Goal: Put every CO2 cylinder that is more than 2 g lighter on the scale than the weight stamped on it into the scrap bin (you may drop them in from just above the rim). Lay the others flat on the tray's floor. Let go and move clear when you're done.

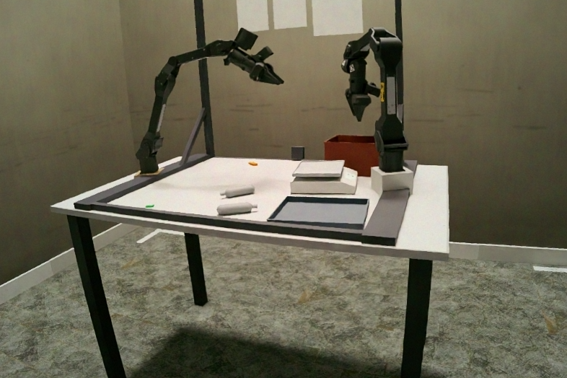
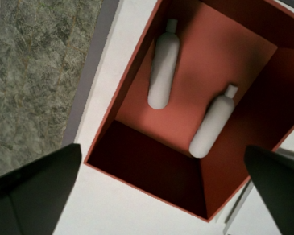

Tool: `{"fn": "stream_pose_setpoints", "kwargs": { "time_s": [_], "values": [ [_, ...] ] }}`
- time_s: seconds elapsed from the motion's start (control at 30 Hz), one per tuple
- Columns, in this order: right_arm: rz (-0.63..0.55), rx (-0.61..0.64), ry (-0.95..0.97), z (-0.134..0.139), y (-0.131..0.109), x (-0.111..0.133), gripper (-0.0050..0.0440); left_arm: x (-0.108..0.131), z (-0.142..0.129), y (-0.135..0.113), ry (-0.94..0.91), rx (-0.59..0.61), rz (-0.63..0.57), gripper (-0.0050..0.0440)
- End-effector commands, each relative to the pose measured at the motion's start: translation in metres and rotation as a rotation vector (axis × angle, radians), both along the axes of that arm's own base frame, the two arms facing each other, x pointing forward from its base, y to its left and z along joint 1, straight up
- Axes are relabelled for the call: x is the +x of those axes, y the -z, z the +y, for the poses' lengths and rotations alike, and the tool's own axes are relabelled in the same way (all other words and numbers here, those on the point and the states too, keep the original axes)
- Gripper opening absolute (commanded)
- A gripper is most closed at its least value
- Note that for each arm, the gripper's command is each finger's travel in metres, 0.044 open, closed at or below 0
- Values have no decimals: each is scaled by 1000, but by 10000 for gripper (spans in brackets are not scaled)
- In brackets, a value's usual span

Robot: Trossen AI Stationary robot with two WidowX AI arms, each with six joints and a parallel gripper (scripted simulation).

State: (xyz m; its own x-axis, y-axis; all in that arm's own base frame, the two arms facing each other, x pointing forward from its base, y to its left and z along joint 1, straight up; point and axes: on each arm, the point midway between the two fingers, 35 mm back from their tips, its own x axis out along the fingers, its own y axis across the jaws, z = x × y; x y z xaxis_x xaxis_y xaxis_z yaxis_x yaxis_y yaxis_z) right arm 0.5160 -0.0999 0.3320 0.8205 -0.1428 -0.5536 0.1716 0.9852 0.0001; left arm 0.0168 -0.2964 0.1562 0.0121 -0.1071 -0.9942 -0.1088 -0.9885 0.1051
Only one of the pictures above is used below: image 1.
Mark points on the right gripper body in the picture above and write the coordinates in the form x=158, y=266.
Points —
x=248, y=64

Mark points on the red-brown open box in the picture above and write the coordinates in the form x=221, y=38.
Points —
x=358, y=155

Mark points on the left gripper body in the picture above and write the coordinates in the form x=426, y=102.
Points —
x=357, y=85

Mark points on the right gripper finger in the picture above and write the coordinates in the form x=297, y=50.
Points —
x=266, y=77
x=271, y=71

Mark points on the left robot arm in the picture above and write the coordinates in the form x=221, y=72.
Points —
x=387, y=49

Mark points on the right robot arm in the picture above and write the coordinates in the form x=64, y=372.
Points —
x=165, y=82

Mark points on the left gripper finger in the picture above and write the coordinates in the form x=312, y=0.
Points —
x=359, y=110
x=349, y=99

